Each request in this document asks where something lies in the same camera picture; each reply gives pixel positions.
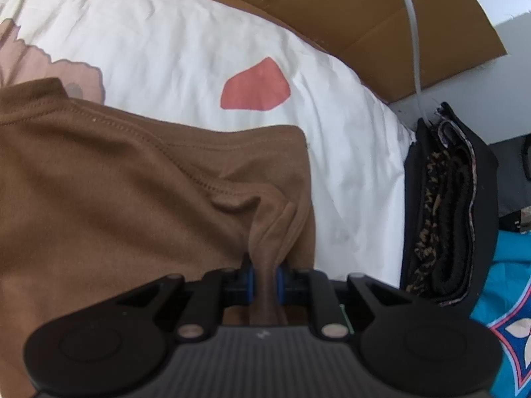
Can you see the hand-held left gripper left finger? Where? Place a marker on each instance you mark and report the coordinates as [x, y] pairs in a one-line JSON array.
[[248, 284]]

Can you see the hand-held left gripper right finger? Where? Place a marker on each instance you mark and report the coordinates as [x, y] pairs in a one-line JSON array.
[[280, 284]]

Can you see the brown printed t-shirt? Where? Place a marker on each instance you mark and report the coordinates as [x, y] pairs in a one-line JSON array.
[[124, 195]]

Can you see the leopard print garment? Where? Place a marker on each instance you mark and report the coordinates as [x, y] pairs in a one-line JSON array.
[[431, 199]]

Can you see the black knit garment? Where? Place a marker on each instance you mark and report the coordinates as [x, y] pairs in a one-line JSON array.
[[456, 224]]

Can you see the blue floral cloth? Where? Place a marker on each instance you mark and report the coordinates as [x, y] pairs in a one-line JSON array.
[[510, 282]]

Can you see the dark grey bag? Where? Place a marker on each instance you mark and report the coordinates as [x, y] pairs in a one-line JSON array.
[[514, 182]]

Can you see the white printed blanket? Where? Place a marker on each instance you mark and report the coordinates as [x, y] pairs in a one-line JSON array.
[[166, 41]]

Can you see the cardboard sheet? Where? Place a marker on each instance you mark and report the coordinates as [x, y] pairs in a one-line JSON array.
[[332, 4]]

